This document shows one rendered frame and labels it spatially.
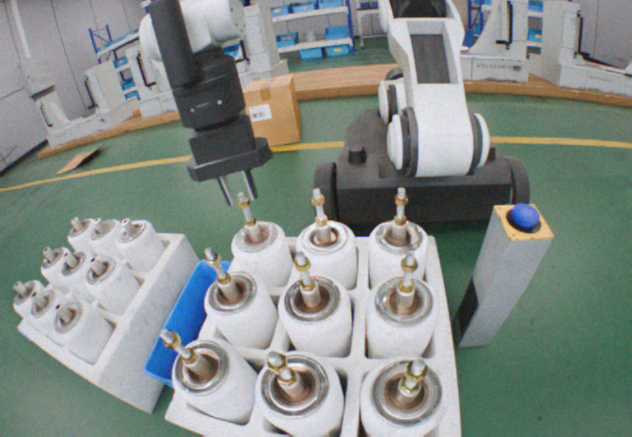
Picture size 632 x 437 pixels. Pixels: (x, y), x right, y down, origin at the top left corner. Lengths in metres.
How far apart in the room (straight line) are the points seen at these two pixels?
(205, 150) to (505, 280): 0.46
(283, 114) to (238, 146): 1.03
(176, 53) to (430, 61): 0.50
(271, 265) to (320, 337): 0.16
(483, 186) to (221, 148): 0.60
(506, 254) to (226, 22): 0.43
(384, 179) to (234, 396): 0.55
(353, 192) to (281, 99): 0.78
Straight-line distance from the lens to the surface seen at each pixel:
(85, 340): 0.59
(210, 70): 0.33
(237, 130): 0.36
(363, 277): 0.48
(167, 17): 0.31
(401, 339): 0.36
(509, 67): 2.44
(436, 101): 0.55
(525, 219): 0.40
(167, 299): 0.67
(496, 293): 0.47
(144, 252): 0.66
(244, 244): 0.47
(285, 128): 1.41
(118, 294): 0.61
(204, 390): 0.36
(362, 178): 0.69
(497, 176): 0.76
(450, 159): 0.54
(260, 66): 2.36
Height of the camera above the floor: 0.56
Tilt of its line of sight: 35 degrees down
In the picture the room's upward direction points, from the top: 10 degrees counter-clockwise
